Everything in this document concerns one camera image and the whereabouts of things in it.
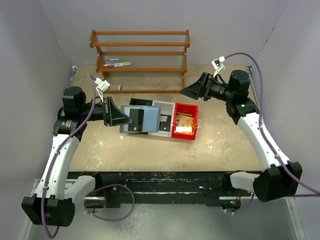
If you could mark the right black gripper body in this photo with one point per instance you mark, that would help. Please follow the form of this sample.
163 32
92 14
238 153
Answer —
208 85

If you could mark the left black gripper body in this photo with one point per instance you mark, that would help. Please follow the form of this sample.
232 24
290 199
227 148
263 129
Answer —
106 116

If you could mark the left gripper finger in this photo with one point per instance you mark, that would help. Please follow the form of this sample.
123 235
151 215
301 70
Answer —
114 112
120 121

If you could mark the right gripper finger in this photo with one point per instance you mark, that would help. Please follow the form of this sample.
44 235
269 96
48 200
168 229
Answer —
197 86
192 92

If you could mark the black credit card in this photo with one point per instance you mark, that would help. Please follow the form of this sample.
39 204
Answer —
137 116

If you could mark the grey card holder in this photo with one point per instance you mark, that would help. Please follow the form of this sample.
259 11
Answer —
155 110

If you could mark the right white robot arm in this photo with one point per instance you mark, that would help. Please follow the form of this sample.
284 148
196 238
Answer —
276 180

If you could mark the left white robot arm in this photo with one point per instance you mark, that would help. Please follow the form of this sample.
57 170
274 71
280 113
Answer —
52 204

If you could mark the black plastic bin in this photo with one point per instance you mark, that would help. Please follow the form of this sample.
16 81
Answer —
141 102

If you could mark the red plastic bin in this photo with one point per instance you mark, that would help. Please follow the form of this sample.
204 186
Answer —
187 109

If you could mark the white plastic bin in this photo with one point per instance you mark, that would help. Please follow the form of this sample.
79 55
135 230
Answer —
166 108

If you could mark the wooden pieces in red bin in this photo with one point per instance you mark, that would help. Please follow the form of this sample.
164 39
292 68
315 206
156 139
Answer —
184 124

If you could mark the pink marker pen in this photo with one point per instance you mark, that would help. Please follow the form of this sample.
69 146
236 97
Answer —
113 65

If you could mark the black object in white bin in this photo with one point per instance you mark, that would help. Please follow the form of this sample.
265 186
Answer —
165 122

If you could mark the light green marker pen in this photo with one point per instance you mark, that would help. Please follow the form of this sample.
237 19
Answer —
124 64

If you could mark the wooden slatted rack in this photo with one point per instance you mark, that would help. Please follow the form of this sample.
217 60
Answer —
148 51

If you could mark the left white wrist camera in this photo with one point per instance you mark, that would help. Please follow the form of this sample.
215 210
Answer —
102 86

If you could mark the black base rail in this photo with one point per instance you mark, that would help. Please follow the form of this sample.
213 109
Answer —
166 181

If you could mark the aluminium frame rail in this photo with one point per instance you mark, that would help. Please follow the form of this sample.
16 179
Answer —
175 197

